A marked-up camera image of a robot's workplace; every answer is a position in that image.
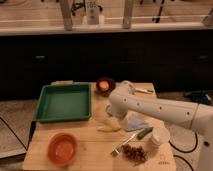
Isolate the green plastic tray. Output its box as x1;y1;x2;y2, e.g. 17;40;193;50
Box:
34;83;91;123

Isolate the black power cable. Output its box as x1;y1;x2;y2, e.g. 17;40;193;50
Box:
168;131;199;171

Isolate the yellow banana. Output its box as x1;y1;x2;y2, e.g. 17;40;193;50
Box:
97;126;113;132

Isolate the orange fruit in bowl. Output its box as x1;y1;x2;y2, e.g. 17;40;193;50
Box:
100;81;109;91

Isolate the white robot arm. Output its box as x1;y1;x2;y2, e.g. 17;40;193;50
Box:
106;81;213;171

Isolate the wooden shelf post right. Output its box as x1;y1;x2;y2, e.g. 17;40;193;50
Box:
122;0;134;29

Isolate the dark red small bowl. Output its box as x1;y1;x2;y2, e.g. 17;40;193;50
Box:
96;77;116;97

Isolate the green cucumber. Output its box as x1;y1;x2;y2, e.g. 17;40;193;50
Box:
137;127;153;140

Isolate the red orange bowl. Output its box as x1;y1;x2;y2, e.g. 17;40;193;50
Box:
47;133;78;167

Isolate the black cable left floor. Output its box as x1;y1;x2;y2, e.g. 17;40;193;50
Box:
0;116;28;151

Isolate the light blue cloth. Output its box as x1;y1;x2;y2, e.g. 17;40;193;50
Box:
125;115;149;132

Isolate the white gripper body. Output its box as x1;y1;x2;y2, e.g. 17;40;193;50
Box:
106;104;127;125

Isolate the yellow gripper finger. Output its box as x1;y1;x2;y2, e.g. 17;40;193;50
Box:
112;120;121;131
103;117;113;129

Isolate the wooden shelf post left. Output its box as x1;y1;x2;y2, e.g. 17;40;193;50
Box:
59;0;73;31

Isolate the wooden shelf post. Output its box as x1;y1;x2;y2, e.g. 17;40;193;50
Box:
122;0;134;29
59;0;73;31

